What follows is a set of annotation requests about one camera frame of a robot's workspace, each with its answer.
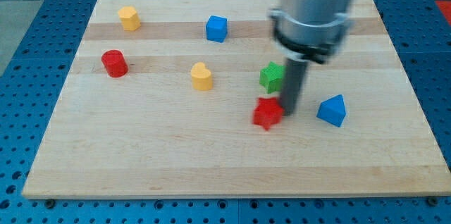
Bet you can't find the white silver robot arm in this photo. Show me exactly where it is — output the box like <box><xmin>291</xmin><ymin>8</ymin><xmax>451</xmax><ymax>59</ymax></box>
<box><xmin>270</xmin><ymin>0</ymin><xmax>352</xmax><ymax>64</ymax></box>

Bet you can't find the green star block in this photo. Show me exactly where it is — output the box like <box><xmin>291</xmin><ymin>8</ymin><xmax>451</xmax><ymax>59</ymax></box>
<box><xmin>259</xmin><ymin>61</ymin><xmax>285</xmax><ymax>94</ymax></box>

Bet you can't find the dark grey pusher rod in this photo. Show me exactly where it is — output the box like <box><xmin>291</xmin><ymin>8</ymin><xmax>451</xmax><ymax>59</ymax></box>
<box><xmin>278</xmin><ymin>58</ymin><xmax>309</xmax><ymax>116</ymax></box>

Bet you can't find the blue cube block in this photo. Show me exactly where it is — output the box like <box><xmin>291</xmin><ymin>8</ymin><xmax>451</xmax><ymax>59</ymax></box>
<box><xmin>206</xmin><ymin>15</ymin><xmax>228</xmax><ymax>43</ymax></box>

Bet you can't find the red cylinder block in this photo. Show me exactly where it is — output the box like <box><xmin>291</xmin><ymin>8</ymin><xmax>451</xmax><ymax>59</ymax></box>
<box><xmin>101</xmin><ymin>49</ymin><xmax>128</xmax><ymax>77</ymax></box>

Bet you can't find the wooden board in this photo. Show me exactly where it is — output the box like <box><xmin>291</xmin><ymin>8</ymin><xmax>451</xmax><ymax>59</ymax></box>
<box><xmin>22</xmin><ymin>0</ymin><xmax>450</xmax><ymax>200</ymax></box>

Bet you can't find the yellow heart block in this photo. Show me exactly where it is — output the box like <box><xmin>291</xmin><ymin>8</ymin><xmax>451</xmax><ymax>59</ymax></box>
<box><xmin>190</xmin><ymin>62</ymin><xmax>213</xmax><ymax>91</ymax></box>

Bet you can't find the blue triangle block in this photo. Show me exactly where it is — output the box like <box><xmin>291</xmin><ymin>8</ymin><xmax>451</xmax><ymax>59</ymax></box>
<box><xmin>316</xmin><ymin>94</ymin><xmax>347</xmax><ymax>127</ymax></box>

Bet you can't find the red star block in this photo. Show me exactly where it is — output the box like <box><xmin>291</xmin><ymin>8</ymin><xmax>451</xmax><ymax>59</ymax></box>
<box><xmin>252</xmin><ymin>97</ymin><xmax>284</xmax><ymax>131</ymax></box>

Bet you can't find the yellow hexagon block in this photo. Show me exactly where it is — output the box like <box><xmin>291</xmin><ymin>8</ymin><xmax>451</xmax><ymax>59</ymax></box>
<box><xmin>118</xmin><ymin>6</ymin><xmax>141</xmax><ymax>31</ymax></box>

